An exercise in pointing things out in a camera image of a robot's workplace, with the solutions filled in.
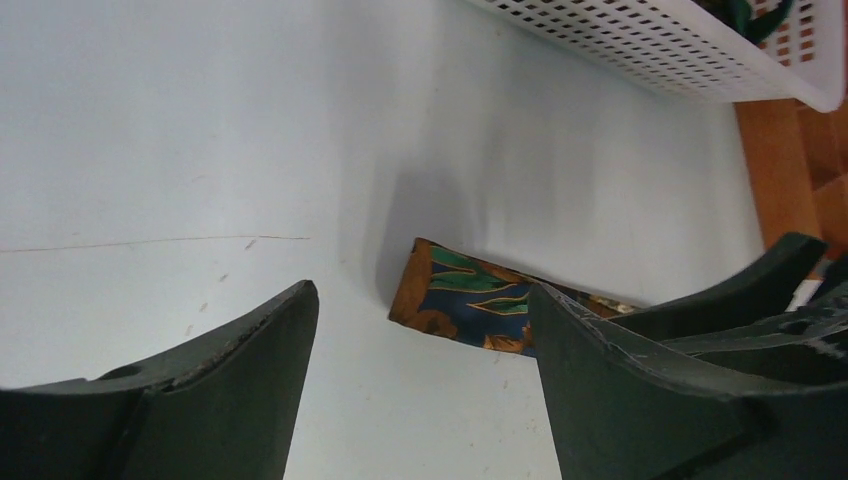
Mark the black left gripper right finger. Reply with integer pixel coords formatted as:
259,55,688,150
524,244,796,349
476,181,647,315
530,287,847,479

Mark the white plastic mesh basket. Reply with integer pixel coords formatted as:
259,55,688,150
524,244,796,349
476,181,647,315
476,0,847,113

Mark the dark floral patterned tie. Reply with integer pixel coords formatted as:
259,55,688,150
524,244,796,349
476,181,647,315
388,237,641,359

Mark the orange compartment tray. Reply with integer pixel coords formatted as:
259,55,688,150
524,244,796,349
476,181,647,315
734,100,847,261

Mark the green navy plaid tie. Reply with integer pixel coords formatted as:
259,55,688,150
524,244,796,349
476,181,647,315
693,0,794,45

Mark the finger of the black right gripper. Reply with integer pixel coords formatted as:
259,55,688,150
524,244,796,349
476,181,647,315
663,283,847,385
609,232,828,342

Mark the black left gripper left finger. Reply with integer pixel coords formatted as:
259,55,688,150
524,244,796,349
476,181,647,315
1,280,319,479

